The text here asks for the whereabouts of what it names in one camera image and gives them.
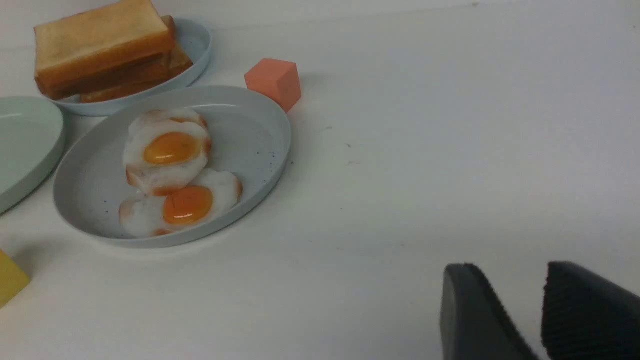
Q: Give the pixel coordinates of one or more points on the fried egg top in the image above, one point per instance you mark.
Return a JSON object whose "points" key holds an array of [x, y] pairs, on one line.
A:
{"points": [[163, 154]]}

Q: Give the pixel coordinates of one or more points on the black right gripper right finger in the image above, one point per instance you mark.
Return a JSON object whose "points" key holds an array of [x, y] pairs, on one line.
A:
{"points": [[588, 317]]}

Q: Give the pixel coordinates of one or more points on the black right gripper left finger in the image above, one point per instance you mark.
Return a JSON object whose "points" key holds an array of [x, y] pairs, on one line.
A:
{"points": [[473, 323]]}

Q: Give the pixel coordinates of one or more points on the mint green plate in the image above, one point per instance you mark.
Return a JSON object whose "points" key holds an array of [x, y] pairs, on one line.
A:
{"points": [[32, 140]]}

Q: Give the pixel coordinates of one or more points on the yellow cube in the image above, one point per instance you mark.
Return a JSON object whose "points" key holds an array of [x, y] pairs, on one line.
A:
{"points": [[12, 278]]}

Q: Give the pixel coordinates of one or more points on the fried egg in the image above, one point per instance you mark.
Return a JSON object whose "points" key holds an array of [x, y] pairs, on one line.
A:
{"points": [[163, 154], [210, 195]]}

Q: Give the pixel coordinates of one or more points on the fried egg front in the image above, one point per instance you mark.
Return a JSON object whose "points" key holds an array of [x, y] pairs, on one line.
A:
{"points": [[210, 195]]}

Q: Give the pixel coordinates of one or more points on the grey egg plate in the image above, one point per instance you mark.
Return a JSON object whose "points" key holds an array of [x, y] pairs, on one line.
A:
{"points": [[251, 137]]}

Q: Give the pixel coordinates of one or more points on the light blue bread plate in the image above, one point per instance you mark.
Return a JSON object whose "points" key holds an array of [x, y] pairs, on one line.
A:
{"points": [[192, 36]]}

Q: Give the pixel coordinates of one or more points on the orange cube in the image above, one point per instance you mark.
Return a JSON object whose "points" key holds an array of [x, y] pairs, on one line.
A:
{"points": [[276, 79]]}

